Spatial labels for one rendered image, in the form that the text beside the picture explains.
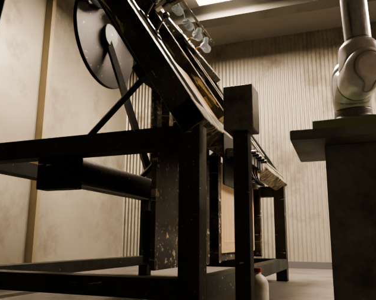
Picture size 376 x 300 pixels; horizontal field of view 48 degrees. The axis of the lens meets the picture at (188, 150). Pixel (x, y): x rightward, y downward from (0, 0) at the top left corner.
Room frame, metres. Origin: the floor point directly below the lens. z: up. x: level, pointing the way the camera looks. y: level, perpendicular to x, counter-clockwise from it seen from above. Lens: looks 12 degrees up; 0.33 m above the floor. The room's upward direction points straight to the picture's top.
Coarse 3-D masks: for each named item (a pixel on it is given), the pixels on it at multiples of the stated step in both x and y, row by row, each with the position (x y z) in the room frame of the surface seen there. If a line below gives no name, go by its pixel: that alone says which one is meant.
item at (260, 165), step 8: (224, 136) 1.87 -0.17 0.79; (224, 144) 1.87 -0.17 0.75; (232, 144) 1.99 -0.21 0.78; (224, 152) 1.87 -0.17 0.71; (232, 152) 1.88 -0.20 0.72; (256, 152) 2.04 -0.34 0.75; (224, 160) 1.86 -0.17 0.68; (232, 160) 1.93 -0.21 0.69; (256, 160) 2.02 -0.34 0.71; (264, 160) 2.04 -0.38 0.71; (224, 168) 1.86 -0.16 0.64; (232, 168) 1.98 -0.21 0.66; (256, 168) 2.06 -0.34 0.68; (224, 176) 1.86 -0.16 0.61; (232, 176) 1.98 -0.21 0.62; (256, 176) 2.12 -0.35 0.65; (224, 184) 1.86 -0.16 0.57; (232, 184) 1.98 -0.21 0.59; (256, 184) 1.99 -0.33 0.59; (264, 184) 2.01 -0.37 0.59
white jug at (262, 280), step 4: (256, 268) 2.04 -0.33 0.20; (260, 268) 2.05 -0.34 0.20; (256, 272) 2.05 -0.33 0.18; (260, 272) 2.05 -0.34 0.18; (256, 276) 2.03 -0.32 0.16; (260, 276) 2.03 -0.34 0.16; (256, 280) 2.02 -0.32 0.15; (260, 280) 2.02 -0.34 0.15; (264, 280) 2.03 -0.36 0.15; (256, 284) 2.01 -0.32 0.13; (260, 284) 2.01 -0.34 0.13; (264, 284) 2.02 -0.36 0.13; (256, 288) 2.01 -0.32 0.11; (260, 288) 2.01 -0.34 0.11; (264, 288) 2.02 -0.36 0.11; (268, 288) 2.05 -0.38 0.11; (256, 292) 2.01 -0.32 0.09; (260, 292) 2.01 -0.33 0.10; (264, 292) 2.02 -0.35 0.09; (268, 292) 2.05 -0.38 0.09; (256, 296) 2.01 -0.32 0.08; (260, 296) 2.01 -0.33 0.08; (264, 296) 2.02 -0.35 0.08; (268, 296) 2.04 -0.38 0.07
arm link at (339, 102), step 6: (336, 66) 1.71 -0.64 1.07; (336, 72) 1.70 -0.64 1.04; (336, 78) 1.66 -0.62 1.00; (336, 84) 1.66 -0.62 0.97; (336, 90) 1.68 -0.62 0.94; (336, 96) 1.70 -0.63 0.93; (342, 96) 1.66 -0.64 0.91; (336, 102) 1.72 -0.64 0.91; (342, 102) 1.69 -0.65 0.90; (348, 102) 1.67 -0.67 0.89; (354, 102) 1.66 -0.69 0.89; (360, 102) 1.66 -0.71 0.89; (366, 102) 1.67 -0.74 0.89; (336, 108) 1.73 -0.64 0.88; (342, 108) 1.70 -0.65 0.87
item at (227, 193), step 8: (224, 192) 2.73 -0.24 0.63; (232, 192) 2.90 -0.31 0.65; (224, 200) 2.72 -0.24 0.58; (232, 200) 2.90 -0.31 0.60; (224, 208) 2.71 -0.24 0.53; (232, 208) 2.89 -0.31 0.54; (224, 216) 2.71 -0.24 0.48; (232, 216) 2.89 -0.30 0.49; (224, 224) 2.71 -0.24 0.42; (232, 224) 2.89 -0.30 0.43; (224, 232) 2.71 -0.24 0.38; (232, 232) 2.88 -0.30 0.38; (224, 240) 2.70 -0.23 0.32; (232, 240) 2.88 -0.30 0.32; (224, 248) 2.70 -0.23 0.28; (232, 248) 2.87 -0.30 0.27
